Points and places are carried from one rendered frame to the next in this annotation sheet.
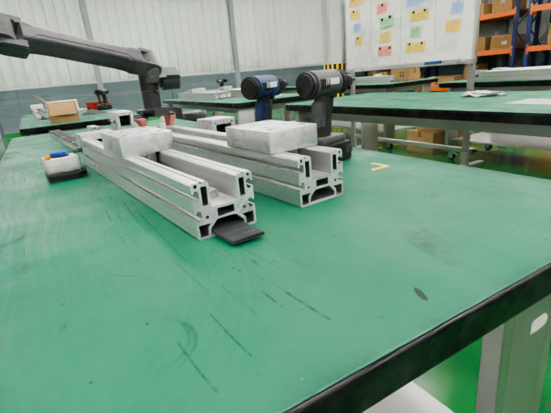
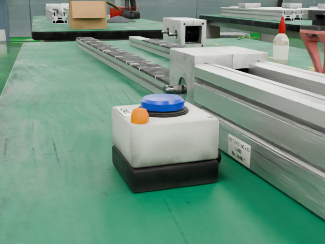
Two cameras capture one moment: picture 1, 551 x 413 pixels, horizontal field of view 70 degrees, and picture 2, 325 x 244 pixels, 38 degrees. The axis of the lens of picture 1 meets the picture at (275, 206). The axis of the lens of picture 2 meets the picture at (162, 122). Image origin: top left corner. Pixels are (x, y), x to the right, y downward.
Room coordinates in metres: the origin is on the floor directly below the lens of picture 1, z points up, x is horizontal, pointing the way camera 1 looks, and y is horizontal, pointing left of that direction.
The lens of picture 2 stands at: (0.64, 0.45, 0.94)
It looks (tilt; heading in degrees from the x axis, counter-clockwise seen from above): 15 degrees down; 15
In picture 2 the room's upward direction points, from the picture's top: straight up
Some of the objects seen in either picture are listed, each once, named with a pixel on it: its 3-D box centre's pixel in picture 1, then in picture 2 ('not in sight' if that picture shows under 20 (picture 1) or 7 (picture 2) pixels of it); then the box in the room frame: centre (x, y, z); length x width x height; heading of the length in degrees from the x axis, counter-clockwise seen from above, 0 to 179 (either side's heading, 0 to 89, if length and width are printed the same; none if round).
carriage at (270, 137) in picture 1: (270, 142); not in sight; (0.78, 0.00, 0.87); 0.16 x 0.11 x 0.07; 34
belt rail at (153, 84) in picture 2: (68, 140); (111, 57); (1.78, 0.90, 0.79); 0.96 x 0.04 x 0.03; 34
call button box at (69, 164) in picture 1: (65, 166); (170, 140); (1.05, 0.55, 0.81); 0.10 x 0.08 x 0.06; 124
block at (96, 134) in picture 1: (93, 147); (207, 86); (1.25, 0.55, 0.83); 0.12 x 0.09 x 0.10; 124
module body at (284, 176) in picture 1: (216, 152); not in sight; (0.99, 0.14, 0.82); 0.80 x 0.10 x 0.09; 34
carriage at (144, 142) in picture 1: (137, 146); not in sight; (0.88, 0.30, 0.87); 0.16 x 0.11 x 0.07; 34
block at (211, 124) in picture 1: (214, 132); not in sight; (1.36, 0.19, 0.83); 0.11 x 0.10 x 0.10; 128
